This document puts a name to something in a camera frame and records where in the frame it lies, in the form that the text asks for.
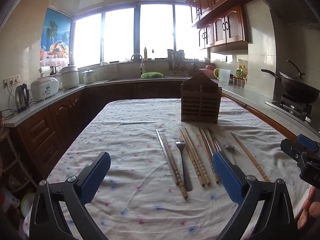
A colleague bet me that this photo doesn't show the green plastic basket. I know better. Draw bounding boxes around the green plastic basket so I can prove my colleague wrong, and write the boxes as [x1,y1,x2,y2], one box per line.
[141,72,164,79]

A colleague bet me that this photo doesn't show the fruit print window blind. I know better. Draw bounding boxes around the fruit print window blind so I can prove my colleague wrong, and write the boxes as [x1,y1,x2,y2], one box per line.
[40,7,72,60]

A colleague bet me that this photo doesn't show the wooden utensil holder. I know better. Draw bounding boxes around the wooden utensil holder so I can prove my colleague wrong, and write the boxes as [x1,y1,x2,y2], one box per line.
[180,71,222,125]

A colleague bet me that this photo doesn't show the white measuring jug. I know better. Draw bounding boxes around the white measuring jug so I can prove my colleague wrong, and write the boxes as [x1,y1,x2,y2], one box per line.
[214,68,231,85]

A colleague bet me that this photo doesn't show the white wall socket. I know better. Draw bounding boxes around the white wall socket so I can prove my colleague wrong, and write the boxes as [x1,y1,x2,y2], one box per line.
[3,74,20,88]

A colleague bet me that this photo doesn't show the wide white rice cooker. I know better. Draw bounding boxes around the wide white rice cooker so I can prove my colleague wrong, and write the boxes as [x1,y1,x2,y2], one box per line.
[30,77,60,103]

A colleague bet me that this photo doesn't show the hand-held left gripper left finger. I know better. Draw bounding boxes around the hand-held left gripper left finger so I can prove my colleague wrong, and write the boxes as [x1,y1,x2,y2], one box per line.
[29,151,111,240]

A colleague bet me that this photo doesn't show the steel range hood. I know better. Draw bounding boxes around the steel range hood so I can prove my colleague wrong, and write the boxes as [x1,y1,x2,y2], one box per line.
[246,0,320,26]

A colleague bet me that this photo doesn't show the gas stove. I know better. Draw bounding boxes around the gas stove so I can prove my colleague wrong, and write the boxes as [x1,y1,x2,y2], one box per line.
[265,94,320,130]

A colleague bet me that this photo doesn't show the kitchen window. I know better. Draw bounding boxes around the kitchen window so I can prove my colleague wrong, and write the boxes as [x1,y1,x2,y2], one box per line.
[71,4,208,68]

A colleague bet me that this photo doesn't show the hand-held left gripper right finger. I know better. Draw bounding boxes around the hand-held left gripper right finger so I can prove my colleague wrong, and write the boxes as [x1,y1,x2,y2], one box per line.
[212,151,296,240]

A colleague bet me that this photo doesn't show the metal fork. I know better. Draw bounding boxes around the metal fork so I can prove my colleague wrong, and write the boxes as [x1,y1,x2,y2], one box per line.
[175,140,193,191]

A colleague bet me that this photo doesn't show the small white lidded pot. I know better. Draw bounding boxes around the small white lidded pot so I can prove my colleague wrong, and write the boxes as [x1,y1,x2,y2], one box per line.
[82,69,97,84]

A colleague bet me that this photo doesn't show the black wok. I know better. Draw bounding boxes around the black wok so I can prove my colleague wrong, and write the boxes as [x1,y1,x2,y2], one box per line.
[261,69,320,105]

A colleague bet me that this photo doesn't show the floral white tablecloth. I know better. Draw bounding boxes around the floral white tablecloth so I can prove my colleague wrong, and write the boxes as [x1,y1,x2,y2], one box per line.
[22,97,320,240]

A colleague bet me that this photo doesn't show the person's right hand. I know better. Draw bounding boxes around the person's right hand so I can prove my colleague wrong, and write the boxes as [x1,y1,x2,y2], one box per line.
[297,186,320,230]

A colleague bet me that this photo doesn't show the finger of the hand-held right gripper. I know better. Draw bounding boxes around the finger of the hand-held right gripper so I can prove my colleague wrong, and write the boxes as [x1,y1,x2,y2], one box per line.
[280,138,305,162]
[297,134,320,153]

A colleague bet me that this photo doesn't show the black handled ladle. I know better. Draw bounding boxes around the black handled ladle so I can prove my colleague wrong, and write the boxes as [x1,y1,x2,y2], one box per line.
[286,60,305,78]

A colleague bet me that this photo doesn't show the tall white rice cooker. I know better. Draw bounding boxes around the tall white rice cooker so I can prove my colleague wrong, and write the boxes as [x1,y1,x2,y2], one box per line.
[59,65,80,90]

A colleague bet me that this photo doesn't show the curved steel faucet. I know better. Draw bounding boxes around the curved steel faucet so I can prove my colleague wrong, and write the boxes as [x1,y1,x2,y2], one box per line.
[130,53,145,77]

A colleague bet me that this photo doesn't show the steel dish rack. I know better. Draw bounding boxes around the steel dish rack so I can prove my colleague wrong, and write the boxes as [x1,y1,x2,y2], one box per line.
[167,49,188,72]

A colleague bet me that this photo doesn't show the wooden wall cabinets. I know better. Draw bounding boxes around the wooden wall cabinets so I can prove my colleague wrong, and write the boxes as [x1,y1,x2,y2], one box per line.
[186,0,250,51]

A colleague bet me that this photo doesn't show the spice jar rack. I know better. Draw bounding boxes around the spice jar rack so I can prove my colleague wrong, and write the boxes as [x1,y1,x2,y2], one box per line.
[232,76,247,88]

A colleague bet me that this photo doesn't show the steel electric kettle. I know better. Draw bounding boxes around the steel electric kettle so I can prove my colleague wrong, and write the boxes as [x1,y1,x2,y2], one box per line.
[15,83,30,113]

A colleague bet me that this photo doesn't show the small metal spoon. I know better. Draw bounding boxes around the small metal spoon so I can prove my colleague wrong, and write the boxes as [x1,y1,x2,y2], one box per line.
[223,144,237,166]

